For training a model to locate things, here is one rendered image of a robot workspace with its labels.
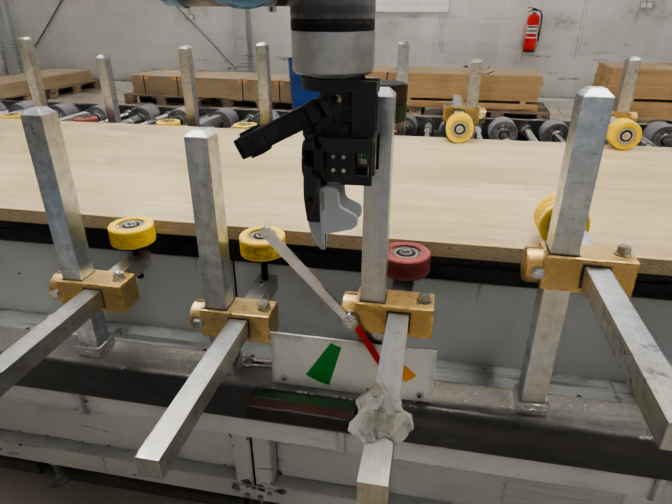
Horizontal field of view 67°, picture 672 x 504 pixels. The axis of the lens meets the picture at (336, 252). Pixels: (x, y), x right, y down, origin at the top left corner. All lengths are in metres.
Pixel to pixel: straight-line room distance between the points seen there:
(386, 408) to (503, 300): 0.48
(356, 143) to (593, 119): 0.28
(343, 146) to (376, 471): 0.34
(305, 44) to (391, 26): 7.34
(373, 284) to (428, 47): 7.18
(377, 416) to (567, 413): 0.40
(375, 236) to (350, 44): 0.27
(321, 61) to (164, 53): 8.71
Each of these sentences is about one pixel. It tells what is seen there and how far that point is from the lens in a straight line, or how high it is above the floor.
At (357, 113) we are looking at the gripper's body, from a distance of 0.58.
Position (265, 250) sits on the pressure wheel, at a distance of 0.86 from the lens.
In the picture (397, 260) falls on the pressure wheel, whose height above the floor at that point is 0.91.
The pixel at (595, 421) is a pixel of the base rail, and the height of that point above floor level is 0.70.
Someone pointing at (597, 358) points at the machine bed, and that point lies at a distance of 1.10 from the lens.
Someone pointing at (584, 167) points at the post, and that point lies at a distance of 0.69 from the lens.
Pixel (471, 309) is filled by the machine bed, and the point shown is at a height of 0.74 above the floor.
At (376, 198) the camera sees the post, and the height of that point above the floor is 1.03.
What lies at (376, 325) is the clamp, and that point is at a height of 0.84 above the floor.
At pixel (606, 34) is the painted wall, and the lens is 7.95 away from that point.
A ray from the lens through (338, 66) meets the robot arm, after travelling 0.55.
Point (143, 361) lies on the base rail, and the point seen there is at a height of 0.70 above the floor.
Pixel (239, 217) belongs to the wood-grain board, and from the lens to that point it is 0.99.
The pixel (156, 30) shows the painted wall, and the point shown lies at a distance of 9.27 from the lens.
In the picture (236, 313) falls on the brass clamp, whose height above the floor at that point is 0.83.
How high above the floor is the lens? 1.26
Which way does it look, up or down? 26 degrees down
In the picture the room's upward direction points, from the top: straight up
